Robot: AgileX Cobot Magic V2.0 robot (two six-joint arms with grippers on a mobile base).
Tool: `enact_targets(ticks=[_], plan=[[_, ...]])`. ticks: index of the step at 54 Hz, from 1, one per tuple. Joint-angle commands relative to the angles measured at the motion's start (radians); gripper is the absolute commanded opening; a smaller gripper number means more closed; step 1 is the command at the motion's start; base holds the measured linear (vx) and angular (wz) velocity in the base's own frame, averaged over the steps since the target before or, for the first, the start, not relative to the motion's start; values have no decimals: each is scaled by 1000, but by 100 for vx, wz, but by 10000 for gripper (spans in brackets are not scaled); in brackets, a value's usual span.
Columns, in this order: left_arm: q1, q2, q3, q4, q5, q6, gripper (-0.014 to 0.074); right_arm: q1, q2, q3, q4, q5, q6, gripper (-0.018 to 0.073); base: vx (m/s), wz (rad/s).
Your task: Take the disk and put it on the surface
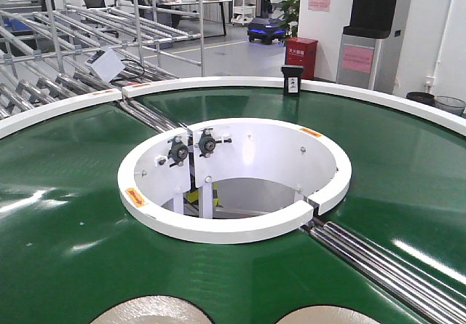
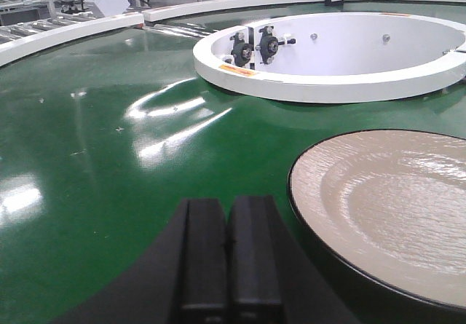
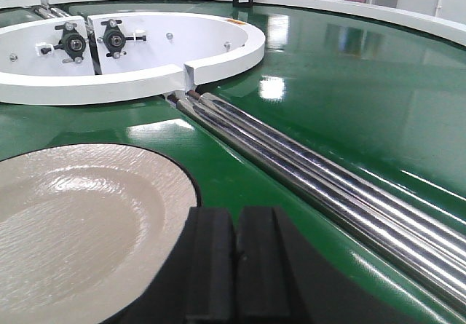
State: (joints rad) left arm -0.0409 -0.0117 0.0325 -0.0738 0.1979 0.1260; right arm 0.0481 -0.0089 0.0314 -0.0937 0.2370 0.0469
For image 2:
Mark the white outer conveyor rim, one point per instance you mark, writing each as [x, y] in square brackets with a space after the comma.
[28, 45]

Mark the white control box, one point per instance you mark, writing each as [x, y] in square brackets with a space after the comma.
[107, 8]

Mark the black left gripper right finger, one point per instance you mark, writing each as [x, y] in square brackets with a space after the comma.
[272, 279]

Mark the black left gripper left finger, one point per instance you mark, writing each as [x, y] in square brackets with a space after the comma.
[180, 278]

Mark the beige plate black rim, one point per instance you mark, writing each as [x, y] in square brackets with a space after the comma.
[390, 204]

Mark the green conveyor belt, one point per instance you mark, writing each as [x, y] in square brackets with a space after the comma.
[102, 139]

